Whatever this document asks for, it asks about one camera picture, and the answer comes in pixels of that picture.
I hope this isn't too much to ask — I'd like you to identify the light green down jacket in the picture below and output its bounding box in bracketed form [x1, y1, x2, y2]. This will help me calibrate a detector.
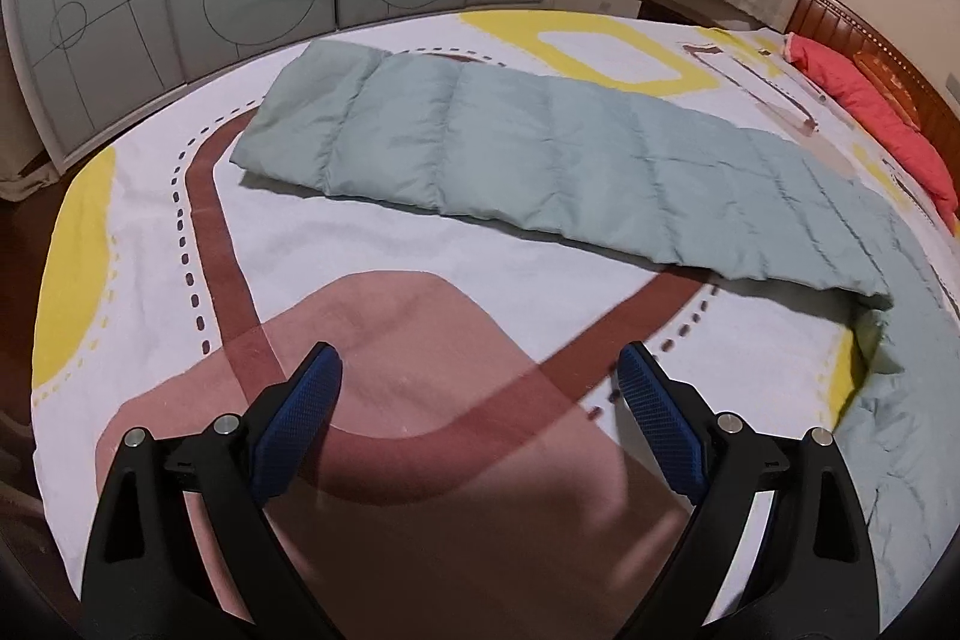
[233, 41, 958, 620]

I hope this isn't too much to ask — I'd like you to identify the patterned white bed sheet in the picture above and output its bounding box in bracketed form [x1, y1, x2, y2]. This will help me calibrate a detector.
[32, 11, 958, 638]

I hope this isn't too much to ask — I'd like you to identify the red pillow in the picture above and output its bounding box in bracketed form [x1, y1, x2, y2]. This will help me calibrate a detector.
[782, 32, 958, 232]

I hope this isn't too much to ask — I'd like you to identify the wooden headboard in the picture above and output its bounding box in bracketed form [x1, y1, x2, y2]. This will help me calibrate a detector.
[788, 0, 958, 177]

